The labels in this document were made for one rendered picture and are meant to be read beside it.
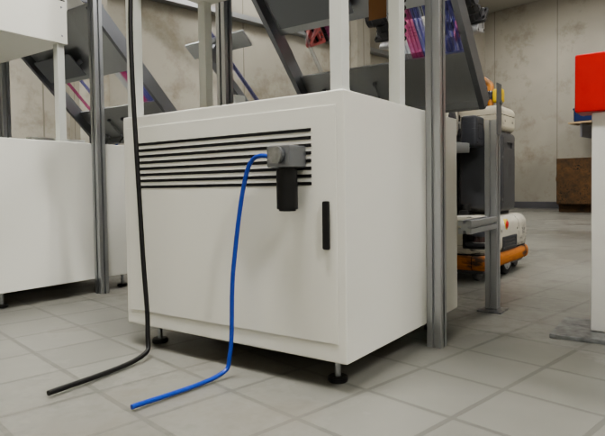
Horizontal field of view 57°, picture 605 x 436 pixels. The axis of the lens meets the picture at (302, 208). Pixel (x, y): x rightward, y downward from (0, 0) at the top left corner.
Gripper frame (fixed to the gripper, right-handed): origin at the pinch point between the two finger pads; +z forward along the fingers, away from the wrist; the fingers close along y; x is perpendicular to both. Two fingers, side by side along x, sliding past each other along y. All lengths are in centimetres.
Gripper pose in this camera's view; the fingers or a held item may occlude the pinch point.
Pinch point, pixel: (309, 44)
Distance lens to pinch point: 214.4
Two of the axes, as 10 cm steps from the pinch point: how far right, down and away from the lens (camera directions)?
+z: -4.0, 7.2, -5.7
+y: 8.2, 0.1, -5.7
